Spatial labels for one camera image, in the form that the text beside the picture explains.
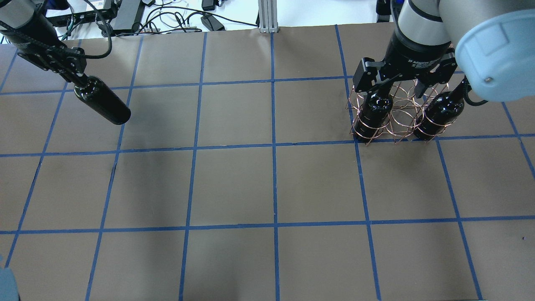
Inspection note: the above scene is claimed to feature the copper wire wine rack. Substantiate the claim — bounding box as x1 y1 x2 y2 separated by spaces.
347 79 471 145

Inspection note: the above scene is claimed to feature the black power brick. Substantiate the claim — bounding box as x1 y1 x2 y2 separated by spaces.
112 0 145 36

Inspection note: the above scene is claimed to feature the aluminium frame post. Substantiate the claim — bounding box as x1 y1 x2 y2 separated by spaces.
258 0 279 33

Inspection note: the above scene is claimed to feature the dark glass wine bottle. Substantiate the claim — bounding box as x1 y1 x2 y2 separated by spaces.
74 76 131 125

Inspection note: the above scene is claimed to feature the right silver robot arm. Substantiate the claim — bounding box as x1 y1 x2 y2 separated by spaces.
353 0 535 102

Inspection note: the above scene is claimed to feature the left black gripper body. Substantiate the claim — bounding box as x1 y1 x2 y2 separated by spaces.
16 42 87 78

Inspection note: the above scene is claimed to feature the small black power adapter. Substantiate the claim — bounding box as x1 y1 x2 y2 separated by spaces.
200 15 226 32

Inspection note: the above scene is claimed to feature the dark bottle in rack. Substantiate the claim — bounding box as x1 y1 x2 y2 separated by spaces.
354 93 394 143
413 92 464 141

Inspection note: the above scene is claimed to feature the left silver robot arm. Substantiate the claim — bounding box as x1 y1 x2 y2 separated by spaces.
0 0 89 87

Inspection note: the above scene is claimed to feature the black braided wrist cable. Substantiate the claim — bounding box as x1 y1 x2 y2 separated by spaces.
63 0 113 59

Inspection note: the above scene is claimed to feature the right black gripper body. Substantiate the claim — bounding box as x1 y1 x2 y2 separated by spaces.
353 32 457 92

